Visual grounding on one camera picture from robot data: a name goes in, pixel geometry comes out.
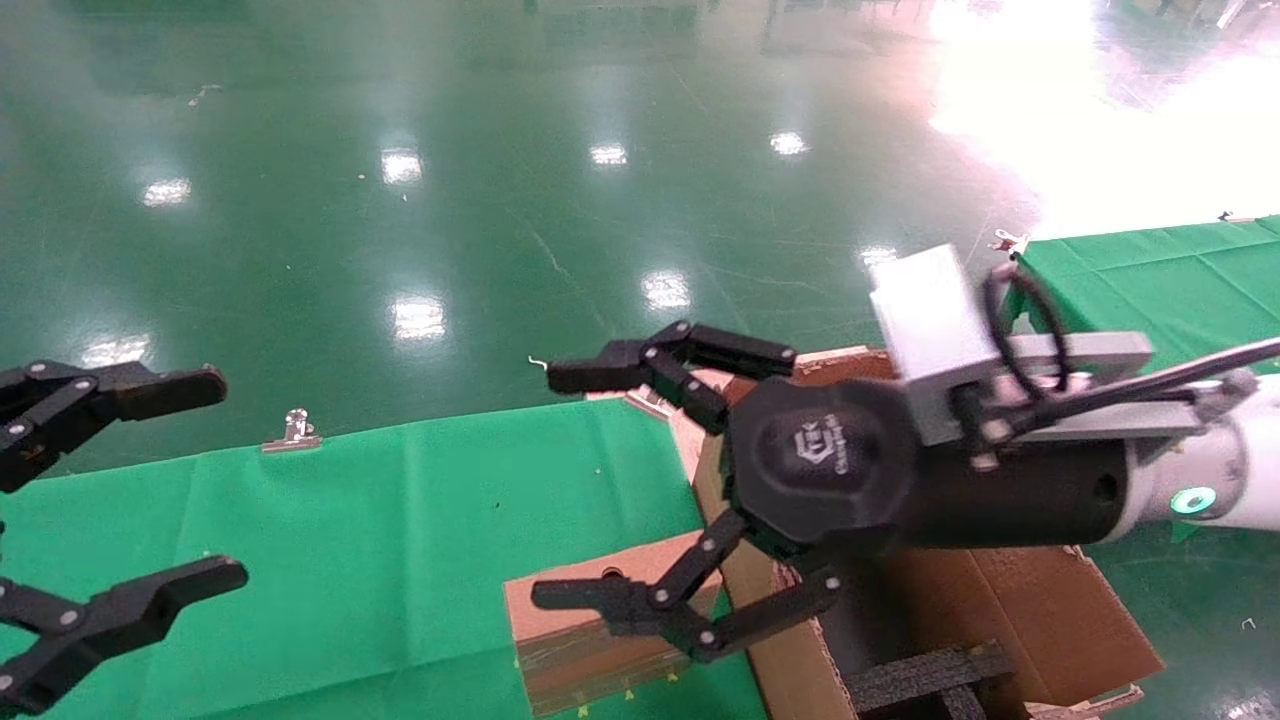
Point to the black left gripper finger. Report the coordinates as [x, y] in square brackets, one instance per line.
[140, 390]
[130, 605]

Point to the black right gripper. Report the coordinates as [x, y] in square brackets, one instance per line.
[820, 460]

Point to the small brown cardboard box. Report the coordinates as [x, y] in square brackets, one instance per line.
[575, 645]

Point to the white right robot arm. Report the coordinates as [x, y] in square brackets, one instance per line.
[1220, 460]

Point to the large open cardboard carton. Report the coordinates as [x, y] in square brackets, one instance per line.
[1040, 610]

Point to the large green tablecloth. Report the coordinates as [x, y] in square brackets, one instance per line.
[350, 550]

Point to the black foam insert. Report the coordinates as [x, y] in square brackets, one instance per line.
[930, 680]

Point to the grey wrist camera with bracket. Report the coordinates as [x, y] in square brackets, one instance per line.
[935, 320]

